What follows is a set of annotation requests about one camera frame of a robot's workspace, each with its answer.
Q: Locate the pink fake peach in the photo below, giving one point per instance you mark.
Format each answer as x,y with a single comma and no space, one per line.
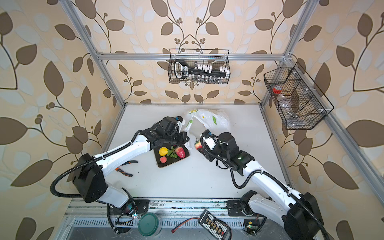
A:
163,159

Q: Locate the small circuit board right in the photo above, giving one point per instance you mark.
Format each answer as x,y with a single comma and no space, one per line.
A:
251,226

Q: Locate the yellow fake lemon with leaves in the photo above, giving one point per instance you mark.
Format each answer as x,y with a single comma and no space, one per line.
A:
166,152

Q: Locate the red fake strawberry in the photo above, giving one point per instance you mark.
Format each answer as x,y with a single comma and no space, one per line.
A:
180,152

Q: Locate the red cap plastic bottle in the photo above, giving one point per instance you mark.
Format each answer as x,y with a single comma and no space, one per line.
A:
284,102

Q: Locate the black tool set in basket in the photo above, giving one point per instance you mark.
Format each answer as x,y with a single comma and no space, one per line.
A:
183,71

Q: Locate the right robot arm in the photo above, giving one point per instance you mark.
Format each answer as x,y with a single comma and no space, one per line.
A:
299,214

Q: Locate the white plastic bag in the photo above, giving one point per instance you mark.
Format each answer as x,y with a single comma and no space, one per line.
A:
197,121

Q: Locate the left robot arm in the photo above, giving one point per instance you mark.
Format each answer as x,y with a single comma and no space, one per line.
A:
90,171

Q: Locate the black connector board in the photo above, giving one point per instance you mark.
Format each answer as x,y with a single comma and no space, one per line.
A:
217,228

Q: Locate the black wire basket right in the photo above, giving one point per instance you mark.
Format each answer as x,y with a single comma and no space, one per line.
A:
308,95

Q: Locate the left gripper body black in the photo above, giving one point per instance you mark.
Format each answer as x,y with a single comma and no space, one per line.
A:
174,137

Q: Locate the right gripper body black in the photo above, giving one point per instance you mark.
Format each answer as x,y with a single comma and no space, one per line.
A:
216,152

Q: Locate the black square tray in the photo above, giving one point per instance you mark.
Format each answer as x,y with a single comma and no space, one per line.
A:
170,160

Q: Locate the green round lid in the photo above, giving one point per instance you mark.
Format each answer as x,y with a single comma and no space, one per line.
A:
149,225

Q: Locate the black wire basket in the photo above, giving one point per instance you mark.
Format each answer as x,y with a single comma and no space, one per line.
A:
215,57
308,95

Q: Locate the black wire basket centre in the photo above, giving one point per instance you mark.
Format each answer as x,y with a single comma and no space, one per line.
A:
215,57

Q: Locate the red yellow fake apple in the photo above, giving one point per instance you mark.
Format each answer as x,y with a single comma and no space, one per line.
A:
198,145

